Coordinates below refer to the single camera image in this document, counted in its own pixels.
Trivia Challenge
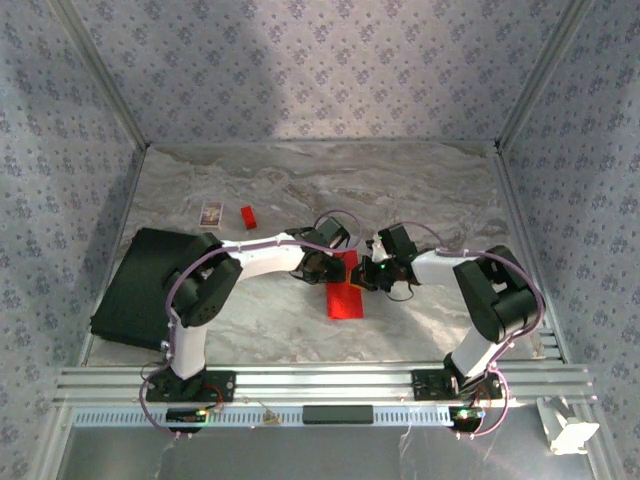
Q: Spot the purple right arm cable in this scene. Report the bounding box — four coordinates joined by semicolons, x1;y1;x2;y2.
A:
394;219;547;441

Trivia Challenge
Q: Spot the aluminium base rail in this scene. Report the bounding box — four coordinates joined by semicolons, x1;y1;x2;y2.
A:
53;363;599;405

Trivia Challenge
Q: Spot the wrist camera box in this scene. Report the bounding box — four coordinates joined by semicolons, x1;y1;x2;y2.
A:
310;216;352;250
368;223;419;262

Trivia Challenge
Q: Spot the aluminium frame post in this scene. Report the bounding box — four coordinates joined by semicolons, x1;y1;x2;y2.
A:
49;0;151;151
496;0;599;151

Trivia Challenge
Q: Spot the white plastic bracket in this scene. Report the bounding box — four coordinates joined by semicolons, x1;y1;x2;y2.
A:
536;396;600;456

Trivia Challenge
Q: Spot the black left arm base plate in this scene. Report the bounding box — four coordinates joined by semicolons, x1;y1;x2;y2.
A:
145;370;236;404

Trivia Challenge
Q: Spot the black rectangular bar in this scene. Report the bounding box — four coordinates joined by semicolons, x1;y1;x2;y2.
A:
302;405;375;425

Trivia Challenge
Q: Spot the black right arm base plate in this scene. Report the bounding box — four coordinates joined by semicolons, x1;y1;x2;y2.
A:
411;369;503;401

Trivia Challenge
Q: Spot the small picture card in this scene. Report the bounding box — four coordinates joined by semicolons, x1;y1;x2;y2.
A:
198;200;225;230

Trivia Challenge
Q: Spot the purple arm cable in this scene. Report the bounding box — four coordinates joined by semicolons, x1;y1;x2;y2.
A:
394;219;547;441
138;212;362;441

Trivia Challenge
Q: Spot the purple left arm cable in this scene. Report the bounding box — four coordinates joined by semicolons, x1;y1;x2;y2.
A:
138;212;362;441

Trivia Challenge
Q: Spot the black mat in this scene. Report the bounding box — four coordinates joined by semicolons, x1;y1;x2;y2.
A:
89;227;224;351

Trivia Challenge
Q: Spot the slotted grey cable duct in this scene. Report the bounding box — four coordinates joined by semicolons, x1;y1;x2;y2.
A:
72;404;454;429

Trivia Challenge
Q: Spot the aluminium table side rail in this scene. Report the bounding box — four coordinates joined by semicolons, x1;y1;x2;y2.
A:
492;142;574;364
77;144;151;369

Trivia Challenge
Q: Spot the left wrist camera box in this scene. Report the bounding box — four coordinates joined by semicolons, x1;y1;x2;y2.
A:
310;216;352;250

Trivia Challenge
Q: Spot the red paper sheet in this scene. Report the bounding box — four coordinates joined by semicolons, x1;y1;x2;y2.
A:
323;249;367;320

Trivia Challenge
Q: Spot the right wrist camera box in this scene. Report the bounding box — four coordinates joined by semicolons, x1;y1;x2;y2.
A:
368;223;419;262

